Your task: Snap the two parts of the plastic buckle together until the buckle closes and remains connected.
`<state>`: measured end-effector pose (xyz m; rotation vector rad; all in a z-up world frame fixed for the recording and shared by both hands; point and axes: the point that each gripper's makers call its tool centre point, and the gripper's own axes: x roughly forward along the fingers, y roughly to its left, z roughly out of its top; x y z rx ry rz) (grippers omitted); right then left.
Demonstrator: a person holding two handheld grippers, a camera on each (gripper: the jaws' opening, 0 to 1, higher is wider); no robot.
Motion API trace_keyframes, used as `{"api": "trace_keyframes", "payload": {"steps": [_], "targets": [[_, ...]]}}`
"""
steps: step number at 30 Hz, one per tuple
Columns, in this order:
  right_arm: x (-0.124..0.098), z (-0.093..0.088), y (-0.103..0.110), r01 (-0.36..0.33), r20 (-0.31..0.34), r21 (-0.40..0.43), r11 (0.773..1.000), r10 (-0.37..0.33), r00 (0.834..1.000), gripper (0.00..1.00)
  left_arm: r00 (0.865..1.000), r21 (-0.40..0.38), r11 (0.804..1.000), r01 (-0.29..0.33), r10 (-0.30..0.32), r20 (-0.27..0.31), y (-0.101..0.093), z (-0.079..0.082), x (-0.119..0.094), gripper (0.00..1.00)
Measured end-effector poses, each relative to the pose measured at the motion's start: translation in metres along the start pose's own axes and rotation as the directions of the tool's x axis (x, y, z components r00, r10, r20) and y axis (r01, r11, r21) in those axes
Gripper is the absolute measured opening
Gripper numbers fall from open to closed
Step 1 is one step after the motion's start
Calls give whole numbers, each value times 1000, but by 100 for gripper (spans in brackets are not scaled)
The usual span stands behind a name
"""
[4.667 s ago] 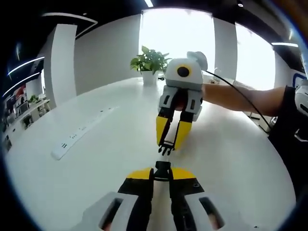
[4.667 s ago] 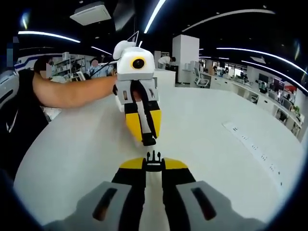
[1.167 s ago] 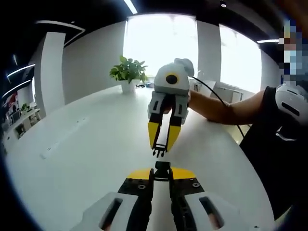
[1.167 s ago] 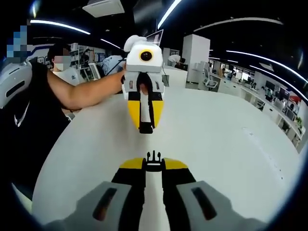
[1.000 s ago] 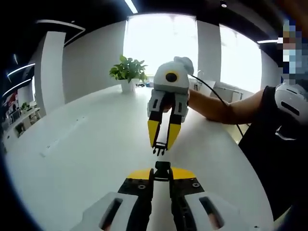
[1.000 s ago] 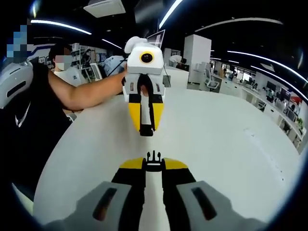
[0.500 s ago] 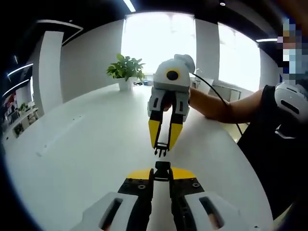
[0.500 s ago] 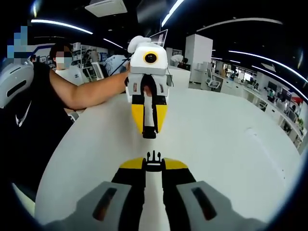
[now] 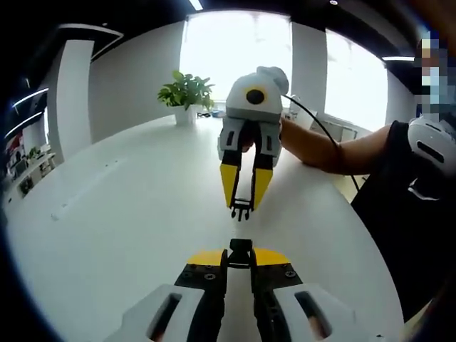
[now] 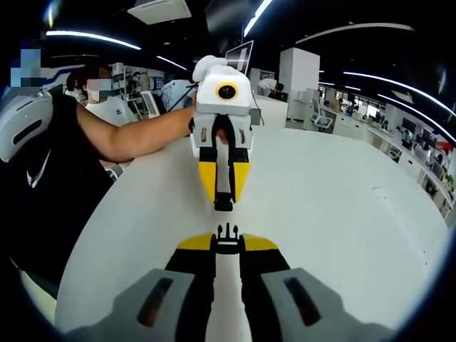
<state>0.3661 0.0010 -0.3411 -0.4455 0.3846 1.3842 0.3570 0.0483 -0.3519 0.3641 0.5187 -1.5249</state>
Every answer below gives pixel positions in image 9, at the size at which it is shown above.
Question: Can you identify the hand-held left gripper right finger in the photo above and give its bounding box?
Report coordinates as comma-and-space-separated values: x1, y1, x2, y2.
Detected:
248, 246, 361, 342

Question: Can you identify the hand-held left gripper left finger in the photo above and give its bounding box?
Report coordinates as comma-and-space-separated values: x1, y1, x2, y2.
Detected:
102, 247, 229, 342

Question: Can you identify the black plastic buckle pronged part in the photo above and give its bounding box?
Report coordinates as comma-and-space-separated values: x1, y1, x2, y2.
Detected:
229, 198, 254, 223

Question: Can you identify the black plastic buckle socket part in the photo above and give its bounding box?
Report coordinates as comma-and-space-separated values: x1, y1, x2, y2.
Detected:
227, 238, 255, 271

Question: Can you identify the person's right hand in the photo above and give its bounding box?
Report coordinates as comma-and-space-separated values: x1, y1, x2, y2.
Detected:
240, 117, 304, 162

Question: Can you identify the green potted plant white pot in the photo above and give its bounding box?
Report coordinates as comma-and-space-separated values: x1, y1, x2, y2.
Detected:
157, 69, 216, 126

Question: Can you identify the person's black clothing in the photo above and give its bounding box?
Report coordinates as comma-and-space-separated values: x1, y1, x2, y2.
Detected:
350, 120, 456, 323

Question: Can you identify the white chest-worn device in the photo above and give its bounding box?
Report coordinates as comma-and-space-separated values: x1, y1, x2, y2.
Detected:
407, 116, 456, 176

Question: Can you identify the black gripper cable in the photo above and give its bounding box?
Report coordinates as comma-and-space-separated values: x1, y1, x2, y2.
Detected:
280, 93, 361, 190

